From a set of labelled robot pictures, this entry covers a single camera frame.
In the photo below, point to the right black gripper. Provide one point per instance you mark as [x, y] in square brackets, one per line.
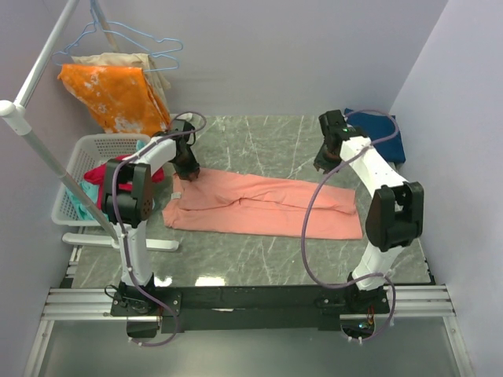
[320, 162]

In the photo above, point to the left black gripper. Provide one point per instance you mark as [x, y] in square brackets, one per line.
[192, 168]

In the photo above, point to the salmon pink t shirt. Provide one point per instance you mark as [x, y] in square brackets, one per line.
[228, 202]

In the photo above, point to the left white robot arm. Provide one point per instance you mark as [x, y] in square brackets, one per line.
[127, 201]

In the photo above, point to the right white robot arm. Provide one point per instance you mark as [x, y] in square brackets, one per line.
[396, 212]

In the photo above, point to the folded blue t shirt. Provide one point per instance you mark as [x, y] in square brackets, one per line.
[377, 127]

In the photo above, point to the beige cloth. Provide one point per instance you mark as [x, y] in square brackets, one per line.
[135, 60]

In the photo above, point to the orange white cloth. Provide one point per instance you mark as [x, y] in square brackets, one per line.
[120, 99]

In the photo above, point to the white laundry basket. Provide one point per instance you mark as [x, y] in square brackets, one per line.
[90, 152]

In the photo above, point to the teal t shirt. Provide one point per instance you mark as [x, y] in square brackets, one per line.
[91, 190]

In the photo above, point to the wooden stick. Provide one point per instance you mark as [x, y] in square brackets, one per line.
[101, 19]

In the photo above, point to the black base beam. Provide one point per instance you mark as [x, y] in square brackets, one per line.
[246, 308]

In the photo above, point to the blue wire hanger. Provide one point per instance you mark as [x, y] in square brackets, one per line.
[143, 41]
[63, 57]

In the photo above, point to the aluminium rail frame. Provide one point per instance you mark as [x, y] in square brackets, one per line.
[413, 301]

